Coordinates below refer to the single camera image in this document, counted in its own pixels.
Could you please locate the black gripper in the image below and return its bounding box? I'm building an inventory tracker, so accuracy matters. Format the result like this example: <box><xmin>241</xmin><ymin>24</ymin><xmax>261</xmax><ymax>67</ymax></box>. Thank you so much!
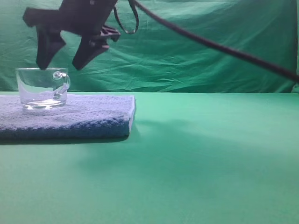
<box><xmin>23</xmin><ymin>0</ymin><xmax>120</xmax><ymax>70</ymax></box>

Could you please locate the thin black cable loop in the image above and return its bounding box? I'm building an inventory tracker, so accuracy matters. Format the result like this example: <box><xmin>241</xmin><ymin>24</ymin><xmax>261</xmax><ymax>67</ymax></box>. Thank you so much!
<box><xmin>113</xmin><ymin>0</ymin><xmax>139</xmax><ymax>35</ymax></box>

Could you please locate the folded blue towel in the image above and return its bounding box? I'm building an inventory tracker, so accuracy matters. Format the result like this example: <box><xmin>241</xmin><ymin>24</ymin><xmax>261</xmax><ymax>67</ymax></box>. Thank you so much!
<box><xmin>0</xmin><ymin>94</ymin><xmax>135</xmax><ymax>140</ymax></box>

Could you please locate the thick black cable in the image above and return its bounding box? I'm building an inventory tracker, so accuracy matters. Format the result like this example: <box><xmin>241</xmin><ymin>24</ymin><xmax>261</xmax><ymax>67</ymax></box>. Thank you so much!
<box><xmin>128</xmin><ymin>0</ymin><xmax>299</xmax><ymax>83</ymax></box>

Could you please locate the transparent glass cup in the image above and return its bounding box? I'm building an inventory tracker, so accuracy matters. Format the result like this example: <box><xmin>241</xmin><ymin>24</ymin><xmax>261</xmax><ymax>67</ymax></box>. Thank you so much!
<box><xmin>15</xmin><ymin>68</ymin><xmax>71</xmax><ymax>110</ymax></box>

